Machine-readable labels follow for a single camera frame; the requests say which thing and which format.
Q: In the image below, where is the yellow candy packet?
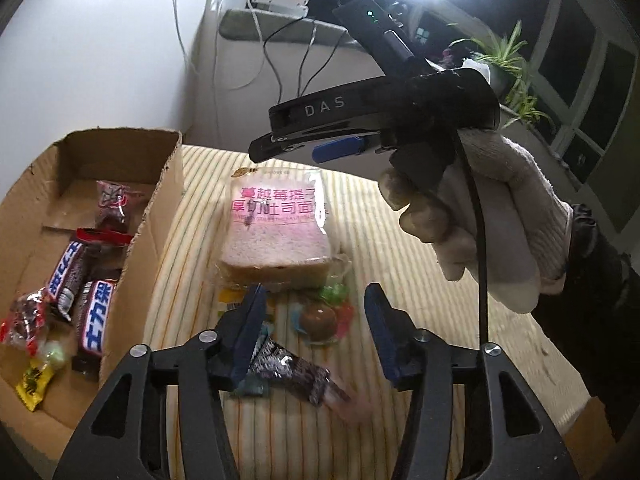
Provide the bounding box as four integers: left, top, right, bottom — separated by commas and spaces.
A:
15, 360, 55, 412

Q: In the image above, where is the brown cardboard box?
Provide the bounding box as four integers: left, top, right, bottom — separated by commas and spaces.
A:
1, 128, 183, 468

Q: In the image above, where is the yellow jelly cup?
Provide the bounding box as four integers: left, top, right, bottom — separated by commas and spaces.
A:
216, 288, 274, 323

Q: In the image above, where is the pink candy packet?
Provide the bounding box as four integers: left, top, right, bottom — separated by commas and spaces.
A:
323, 382, 371, 425

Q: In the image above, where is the green wafer packet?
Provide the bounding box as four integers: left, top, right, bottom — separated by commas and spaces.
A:
36, 340, 68, 372

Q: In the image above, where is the braised egg clear pack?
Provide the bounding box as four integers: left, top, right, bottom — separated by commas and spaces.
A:
291, 301, 355, 346

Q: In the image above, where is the Snickers bar brown wrapper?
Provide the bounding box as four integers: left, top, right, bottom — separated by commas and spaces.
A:
44, 227, 134, 322

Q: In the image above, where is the red dates clear bag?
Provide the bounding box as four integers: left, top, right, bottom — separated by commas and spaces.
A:
96, 180, 145, 233

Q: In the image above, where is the striped yellow tablecloth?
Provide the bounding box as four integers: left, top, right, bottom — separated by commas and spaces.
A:
143, 146, 478, 479

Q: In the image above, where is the white power strip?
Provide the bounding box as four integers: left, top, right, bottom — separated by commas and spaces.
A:
248, 0, 310, 20

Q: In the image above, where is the bagged toast bread pink label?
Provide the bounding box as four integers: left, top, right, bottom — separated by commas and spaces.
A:
218, 167, 333, 292

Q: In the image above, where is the white wardrobe panel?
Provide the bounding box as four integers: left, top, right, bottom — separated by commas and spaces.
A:
1, 0, 207, 191

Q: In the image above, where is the white gloved right hand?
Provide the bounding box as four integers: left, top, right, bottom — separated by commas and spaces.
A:
378, 130, 574, 313

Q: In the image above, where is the white cable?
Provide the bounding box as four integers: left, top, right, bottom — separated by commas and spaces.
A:
169, 0, 266, 146

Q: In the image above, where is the potted spider plant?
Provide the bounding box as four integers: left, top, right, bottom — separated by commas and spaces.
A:
448, 20, 554, 129

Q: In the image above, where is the teal mint candy packet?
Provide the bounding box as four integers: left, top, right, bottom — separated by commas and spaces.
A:
230, 322, 273, 399

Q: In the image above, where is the black patterned snack bar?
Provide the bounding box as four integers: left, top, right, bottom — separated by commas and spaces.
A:
248, 336, 352, 406

